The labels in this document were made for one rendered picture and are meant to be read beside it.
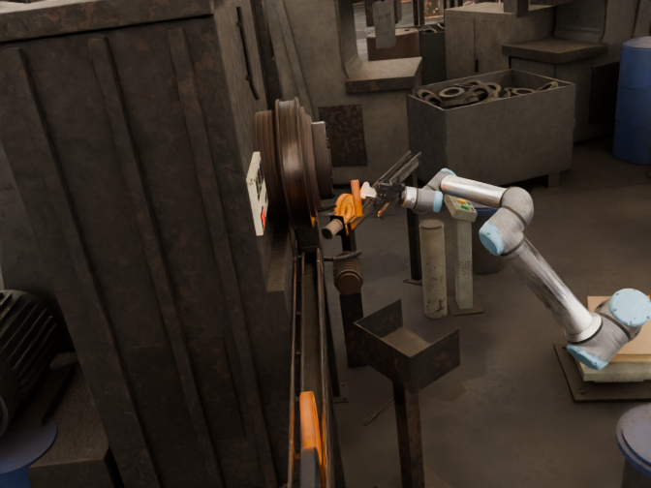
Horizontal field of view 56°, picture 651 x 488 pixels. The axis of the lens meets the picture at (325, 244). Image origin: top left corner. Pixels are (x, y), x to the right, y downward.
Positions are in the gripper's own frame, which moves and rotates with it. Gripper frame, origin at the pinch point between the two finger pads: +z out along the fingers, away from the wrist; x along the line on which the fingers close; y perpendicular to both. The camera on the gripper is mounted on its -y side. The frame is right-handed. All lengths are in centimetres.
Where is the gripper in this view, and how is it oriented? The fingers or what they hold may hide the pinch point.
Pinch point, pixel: (356, 194)
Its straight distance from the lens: 265.2
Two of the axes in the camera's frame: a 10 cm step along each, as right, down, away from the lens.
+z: -9.9, -1.4, -0.9
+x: 0.2, 4.2, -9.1
